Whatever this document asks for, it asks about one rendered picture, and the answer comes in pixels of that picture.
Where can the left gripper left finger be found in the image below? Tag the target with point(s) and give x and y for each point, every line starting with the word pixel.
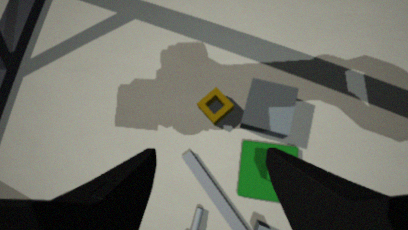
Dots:
pixel 115 200

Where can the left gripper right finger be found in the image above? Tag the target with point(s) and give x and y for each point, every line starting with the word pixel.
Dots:
pixel 314 199

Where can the grey flat bar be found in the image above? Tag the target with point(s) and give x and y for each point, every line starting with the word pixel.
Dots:
pixel 213 192

